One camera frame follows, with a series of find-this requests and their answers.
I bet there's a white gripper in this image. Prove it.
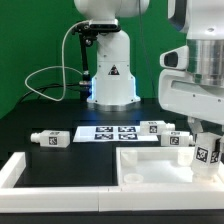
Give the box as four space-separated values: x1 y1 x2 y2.
158 69 224 163

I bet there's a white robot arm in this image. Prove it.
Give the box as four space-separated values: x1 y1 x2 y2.
74 0 224 163

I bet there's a white U-shaped fence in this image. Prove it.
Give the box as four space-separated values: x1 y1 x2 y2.
0 152 224 213

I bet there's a white sheet with tags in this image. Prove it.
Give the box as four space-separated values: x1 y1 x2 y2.
73 126 158 142

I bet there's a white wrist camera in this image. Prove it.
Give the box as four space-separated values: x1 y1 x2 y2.
160 46 189 70

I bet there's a black camera on stand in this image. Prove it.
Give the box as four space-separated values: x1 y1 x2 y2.
72 21 121 101

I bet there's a grey looped cable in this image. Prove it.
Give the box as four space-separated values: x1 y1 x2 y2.
24 21 90 103

